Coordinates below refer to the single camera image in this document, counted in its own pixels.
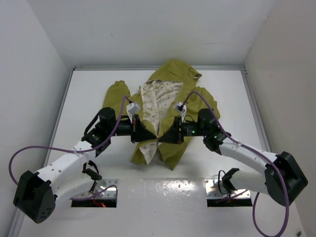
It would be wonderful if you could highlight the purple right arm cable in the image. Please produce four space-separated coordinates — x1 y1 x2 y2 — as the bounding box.
181 90 290 237

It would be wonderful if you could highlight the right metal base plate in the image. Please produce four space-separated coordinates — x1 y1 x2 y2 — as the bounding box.
204 179 251 199

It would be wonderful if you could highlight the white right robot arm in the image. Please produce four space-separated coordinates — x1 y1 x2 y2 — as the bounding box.
159 109 308 206

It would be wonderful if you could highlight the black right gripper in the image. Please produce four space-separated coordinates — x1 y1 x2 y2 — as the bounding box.
158 116 207 145

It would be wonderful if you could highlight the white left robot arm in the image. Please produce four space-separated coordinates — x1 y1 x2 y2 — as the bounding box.
13 107 156 223

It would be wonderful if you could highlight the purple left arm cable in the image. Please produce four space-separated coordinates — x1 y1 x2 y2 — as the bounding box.
8 95 133 200

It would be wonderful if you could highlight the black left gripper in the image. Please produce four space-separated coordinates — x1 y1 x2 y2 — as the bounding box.
106 114 156 143

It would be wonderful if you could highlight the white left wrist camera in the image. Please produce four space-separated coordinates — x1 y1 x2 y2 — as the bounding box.
126 102 140 123

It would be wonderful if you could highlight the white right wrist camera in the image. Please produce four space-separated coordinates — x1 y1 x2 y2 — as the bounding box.
173 102 187 121

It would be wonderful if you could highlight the olive green hooded jacket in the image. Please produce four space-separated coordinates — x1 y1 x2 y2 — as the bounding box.
103 59 220 170

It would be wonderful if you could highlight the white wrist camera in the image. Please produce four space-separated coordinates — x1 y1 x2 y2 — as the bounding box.
173 102 187 121
126 102 140 123

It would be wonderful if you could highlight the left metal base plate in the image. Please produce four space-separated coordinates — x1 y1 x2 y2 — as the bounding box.
71 179 119 201

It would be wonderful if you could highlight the metal base plate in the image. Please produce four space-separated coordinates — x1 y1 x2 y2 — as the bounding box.
71 179 119 201
204 179 251 199

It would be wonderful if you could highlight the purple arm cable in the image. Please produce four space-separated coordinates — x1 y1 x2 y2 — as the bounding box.
8 95 133 200
181 90 290 237

